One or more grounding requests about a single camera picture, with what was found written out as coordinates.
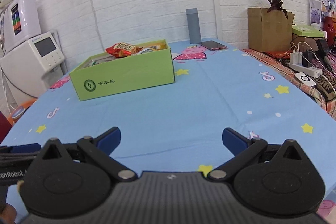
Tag red orange cracker bag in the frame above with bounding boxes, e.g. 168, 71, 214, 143
105, 42, 142, 58

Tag large yellow chip bag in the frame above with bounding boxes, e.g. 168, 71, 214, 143
139, 43, 166, 54

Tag person's left hand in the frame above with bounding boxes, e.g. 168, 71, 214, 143
0, 178, 23, 224

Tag red thermos jug left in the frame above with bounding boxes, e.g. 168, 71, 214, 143
0, 112, 12, 143

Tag blue cartoon tablecloth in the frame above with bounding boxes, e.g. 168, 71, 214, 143
3, 48, 335, 223

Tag white screen appliance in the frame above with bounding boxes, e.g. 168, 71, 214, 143
1, 32, 65, 105

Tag green cardboard box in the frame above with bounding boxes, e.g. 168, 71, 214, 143
70, 39, 175, 101

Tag smartphone with red case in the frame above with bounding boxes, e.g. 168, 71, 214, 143
200, 40, 227, 51

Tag white power strip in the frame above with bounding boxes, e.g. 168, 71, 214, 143
289, 63, 322, 78

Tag grey cylindrical bottle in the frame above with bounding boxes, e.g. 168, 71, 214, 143
186, 8, 201, 44

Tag brown cardboard box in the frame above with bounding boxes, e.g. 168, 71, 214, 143
247, 7, 295, 52

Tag white water purifier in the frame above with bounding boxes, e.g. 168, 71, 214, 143
3, 0, 42, 53

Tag small green box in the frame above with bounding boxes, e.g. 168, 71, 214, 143
292, 25, 325, 38

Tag dark purple plant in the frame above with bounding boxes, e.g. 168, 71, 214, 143
267, 0, 288, 19

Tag red kettle right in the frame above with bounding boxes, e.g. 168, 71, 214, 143
323, 16, 335, 47

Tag white wireless charger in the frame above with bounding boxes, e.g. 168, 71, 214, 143
294, 72, 316, 87

